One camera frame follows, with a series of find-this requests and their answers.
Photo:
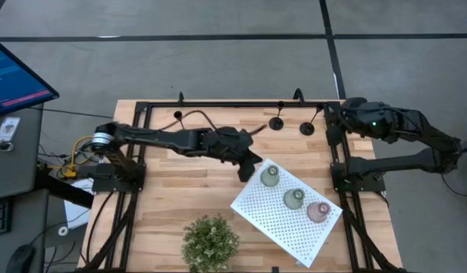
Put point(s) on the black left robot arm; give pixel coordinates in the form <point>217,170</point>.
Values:
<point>161,138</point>

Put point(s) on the white card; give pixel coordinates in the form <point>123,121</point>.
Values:
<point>7,129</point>

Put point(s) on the green ribbed glass candle holder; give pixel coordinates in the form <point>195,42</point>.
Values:
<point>293,201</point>
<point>269,178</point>

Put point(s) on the pink ribbed glass candle holder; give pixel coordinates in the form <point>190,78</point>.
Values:
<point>317,213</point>

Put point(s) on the black computer mouse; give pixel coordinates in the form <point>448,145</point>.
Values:
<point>20,259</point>

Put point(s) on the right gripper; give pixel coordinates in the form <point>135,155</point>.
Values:
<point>356,113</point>

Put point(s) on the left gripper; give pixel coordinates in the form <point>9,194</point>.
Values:
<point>233,146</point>

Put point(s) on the black aluminium table frame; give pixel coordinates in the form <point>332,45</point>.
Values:
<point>237,104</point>

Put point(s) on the green artificial plant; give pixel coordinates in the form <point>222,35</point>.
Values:
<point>209,242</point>

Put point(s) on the monitor with blue screen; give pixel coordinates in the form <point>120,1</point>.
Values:
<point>13,79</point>

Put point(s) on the black metal candlestick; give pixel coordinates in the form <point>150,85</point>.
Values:
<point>306,129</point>
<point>177,114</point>
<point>276,124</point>

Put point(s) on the black desk beam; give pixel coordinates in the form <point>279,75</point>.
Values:
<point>63,189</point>

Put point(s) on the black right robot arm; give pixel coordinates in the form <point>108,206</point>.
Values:
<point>392,163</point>

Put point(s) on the white paper sheet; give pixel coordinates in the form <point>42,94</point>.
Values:
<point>79,208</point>

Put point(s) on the grey desk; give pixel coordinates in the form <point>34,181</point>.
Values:
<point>29,227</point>
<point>17,170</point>

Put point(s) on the white perforated metal shelf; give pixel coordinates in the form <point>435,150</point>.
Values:
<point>271,223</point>

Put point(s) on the white tape roll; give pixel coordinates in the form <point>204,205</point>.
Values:
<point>60,231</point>

